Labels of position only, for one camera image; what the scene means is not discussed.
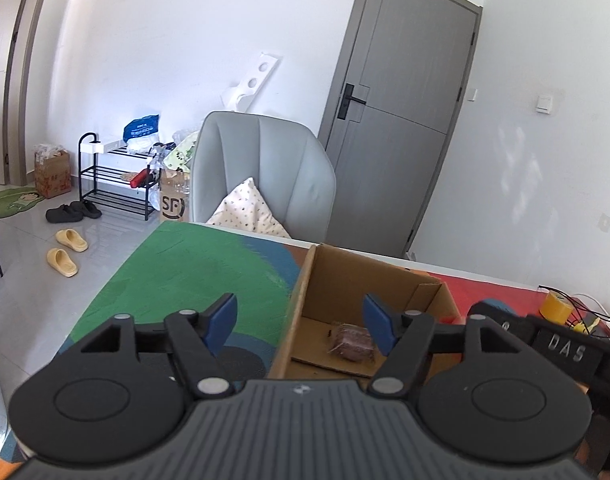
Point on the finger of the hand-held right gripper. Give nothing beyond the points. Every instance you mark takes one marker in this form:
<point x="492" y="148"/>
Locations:
<point x="510" y="317"/>

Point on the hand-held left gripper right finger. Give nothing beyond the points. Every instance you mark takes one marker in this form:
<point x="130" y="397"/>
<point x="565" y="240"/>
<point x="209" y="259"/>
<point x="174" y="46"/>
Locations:
<point x="380" y="325"/>

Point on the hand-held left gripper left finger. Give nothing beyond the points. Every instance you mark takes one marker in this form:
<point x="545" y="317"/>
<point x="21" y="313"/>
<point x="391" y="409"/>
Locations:
<point x="220" y="322"/>

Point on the brown snack packet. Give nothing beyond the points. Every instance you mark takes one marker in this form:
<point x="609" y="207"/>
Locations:
<point x="352" y="342"/>

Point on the small yellow item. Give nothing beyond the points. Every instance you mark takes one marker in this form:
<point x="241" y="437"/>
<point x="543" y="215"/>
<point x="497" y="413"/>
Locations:
<point x="586" y="324"/>

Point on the yellow tape roll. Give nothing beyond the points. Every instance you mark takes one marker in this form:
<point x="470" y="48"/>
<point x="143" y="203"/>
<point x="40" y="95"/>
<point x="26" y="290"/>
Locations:
<point x="557" y="307"/>

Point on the white patterned pillow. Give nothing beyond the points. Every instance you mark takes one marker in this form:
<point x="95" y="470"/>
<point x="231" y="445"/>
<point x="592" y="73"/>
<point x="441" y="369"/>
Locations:
<point x="247" y="210"/>

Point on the brown paper bag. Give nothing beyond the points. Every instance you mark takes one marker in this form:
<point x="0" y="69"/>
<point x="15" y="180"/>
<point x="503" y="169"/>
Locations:
<point x="174" y="200"/>

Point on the red item on rack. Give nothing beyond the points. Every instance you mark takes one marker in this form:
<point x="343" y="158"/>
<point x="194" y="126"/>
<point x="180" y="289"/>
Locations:
<point x="141" y="177"/>

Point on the yellow slipper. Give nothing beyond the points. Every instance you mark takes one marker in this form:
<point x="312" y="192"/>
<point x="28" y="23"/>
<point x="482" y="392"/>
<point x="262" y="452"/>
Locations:
<point x="62" y="262"/>
<point x="72" y="240"/>

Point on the grey upholstered chair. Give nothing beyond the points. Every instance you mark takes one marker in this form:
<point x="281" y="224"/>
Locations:
<point x="265" y="160"/>

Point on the black slipper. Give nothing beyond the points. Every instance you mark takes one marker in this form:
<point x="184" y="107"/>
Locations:
<point x="64" y="214"/>
<point x="89" y="208"/>

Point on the green patterned cloth bag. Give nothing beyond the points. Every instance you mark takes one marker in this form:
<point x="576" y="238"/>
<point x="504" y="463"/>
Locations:
<point x="182" y="152"/>

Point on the black metal shoe rack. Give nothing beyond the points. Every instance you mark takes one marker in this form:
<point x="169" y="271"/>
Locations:
<point x="110" y="175"/>

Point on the blue plastic bag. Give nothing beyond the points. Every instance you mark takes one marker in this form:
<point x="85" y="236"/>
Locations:
<point x="142" y="130"/>

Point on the grey door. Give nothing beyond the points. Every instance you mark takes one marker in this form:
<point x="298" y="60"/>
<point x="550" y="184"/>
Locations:
<point x="400" y="110"/>

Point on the printed cardboard box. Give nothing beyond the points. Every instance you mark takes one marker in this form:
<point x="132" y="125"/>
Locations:
<point x="52" y="175"/>

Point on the green floor rug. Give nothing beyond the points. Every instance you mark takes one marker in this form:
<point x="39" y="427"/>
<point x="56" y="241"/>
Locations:
<point x="15" y="202"/>

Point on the white foam board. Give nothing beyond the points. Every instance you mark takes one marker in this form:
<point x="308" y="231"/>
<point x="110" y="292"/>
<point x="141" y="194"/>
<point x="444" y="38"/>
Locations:
<point x="252" y="80"/>

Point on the beige wardrobe door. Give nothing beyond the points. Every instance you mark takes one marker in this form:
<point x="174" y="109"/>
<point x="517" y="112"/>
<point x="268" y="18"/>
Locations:
<point x="15" y="60"/>

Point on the white wall switch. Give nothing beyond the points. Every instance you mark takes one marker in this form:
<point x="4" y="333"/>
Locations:
<point x="545" y="104"/>

